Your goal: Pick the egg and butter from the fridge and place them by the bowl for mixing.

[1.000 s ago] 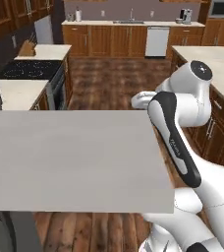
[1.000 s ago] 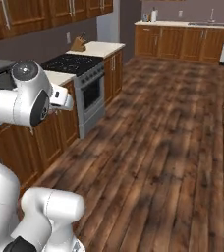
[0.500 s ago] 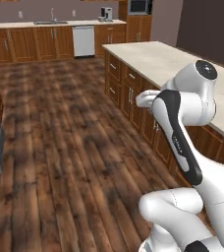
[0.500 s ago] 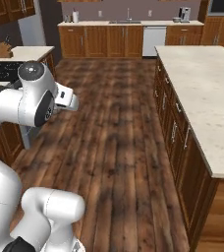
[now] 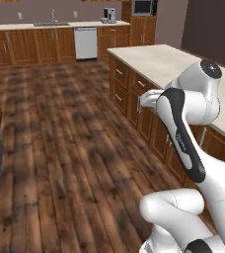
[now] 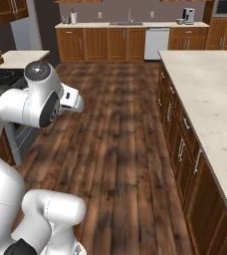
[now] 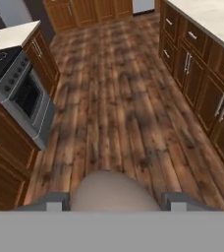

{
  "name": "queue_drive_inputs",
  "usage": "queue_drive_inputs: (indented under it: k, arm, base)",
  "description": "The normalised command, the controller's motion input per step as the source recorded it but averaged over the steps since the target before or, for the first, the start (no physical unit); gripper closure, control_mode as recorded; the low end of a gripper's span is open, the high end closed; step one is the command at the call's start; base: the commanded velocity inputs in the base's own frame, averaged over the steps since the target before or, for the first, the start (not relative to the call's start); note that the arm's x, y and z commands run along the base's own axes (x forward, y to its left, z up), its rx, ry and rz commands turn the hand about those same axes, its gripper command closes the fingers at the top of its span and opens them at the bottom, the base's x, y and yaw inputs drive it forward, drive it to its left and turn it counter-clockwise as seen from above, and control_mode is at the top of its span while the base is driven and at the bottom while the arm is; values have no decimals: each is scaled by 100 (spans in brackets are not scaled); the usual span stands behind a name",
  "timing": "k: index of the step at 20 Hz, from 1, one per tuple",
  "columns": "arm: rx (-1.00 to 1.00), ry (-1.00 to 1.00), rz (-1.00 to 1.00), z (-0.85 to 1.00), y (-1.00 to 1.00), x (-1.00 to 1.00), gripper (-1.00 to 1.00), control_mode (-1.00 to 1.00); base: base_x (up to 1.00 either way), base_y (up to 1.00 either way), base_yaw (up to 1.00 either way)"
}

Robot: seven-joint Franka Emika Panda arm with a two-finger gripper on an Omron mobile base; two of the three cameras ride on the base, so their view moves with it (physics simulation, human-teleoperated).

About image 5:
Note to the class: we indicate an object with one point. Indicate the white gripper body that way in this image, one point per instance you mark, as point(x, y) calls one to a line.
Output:
point(149, 99)

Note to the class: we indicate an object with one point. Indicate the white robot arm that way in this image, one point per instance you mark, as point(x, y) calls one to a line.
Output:
point(196, 102)

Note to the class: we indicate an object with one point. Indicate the wooden island drawer front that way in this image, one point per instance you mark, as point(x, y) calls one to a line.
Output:
point(140, 89)
point(120, 103)
point(121, 79)

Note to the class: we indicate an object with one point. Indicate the wooden island cupboard door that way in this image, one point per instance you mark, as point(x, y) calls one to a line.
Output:
point(132, 108)
point(221, 148)
point(159, 138)
point(146, 125)

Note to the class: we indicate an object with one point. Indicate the tall wooden cupboard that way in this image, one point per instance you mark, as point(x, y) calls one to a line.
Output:
point(143, 31)

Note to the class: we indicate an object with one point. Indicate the white dishwasher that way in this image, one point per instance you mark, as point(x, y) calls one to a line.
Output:
point(85, 42)

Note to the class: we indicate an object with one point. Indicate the steel microwave oven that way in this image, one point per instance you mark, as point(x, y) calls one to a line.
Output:
point(143, 7)

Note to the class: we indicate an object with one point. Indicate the grey coffee machine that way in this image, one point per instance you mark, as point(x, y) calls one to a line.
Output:
point(110, 15)

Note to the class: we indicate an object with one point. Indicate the steel sink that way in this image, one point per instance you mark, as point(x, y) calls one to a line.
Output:
point(51, 24)

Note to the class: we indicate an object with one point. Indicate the wooden base cupboard run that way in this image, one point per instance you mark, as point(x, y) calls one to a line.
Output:
point(35, 44)

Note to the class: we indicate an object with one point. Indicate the steel tap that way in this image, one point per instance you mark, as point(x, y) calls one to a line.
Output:
point(53, 16)

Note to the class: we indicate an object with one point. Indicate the white wall socket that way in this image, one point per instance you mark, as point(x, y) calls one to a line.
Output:
point(20, 16)
point(75, 14)

